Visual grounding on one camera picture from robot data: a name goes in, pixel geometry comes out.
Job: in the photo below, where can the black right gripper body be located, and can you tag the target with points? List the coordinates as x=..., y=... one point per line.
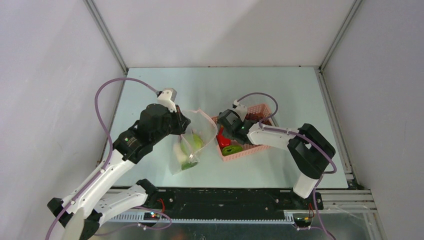
x=227, y=120

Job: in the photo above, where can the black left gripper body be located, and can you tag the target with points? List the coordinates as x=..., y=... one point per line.
x=173, y=125

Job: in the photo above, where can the red bell pepper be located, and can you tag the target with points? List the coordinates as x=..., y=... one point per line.
x=221, y=140

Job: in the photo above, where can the pink perforated plastic basket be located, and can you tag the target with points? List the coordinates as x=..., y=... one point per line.
x=258, y=112

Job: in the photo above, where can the green leafy lettuce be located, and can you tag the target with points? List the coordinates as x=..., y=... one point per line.
x=191, y=143

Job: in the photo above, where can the clear zip top bag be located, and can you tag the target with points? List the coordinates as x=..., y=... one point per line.
x=201, y=124

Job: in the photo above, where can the white radish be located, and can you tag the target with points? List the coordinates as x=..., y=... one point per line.
x=180, y=156

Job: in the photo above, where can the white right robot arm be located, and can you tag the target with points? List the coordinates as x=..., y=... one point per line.
x=310, y=150

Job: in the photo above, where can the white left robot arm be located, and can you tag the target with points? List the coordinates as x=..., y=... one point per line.
x=83, y=212

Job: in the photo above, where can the green bell pepper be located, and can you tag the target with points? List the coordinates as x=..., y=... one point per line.
x=231, y=149

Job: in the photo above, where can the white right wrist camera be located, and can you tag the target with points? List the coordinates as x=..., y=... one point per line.
x=240, y=109

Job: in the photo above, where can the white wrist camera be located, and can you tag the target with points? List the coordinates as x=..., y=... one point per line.
x=240, y=109
x=166, y=98

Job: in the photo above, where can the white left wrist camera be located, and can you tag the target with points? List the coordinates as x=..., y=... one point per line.
x=166, y=98

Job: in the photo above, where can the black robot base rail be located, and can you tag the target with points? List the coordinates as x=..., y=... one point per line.
x=231, y=204

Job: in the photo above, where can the left aluminium frame post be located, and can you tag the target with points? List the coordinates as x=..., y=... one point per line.
x=106, y=34

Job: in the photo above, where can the aluminium frame post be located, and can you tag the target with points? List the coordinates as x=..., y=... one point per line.
x=340, y=33
x=106, y=34

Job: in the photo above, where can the right aluminium frame post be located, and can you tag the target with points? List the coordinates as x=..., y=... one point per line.
x=340, y=33

